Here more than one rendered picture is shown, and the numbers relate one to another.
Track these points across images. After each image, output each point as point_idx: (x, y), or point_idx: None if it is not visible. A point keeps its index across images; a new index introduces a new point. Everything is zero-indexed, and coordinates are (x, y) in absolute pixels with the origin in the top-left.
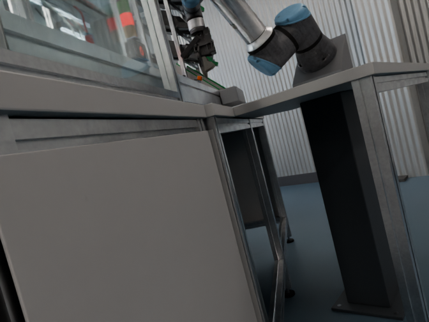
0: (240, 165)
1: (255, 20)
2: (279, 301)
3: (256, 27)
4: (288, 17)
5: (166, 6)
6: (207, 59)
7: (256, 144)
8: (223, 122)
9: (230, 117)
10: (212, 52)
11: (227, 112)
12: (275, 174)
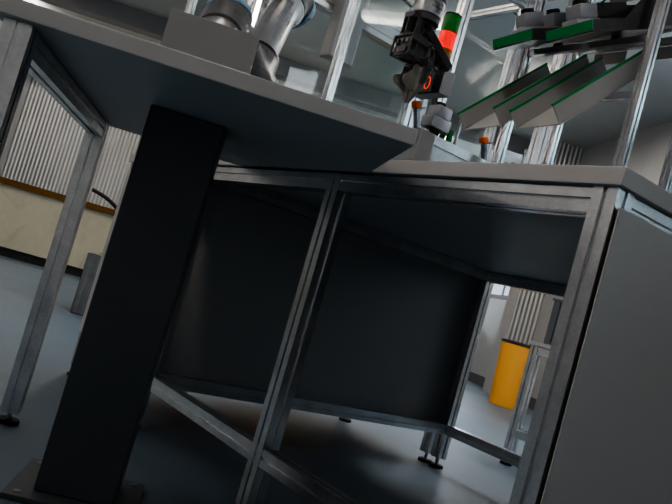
0: (652, 377)
1: None
2: (187, 398)
3: None
4: None
5: None
6: (413, 67)
7: (624, 296)
8: (216, 170)
9: (243, 167)
10: (397, 56)
11: (220, 161)
12: (534, 415)
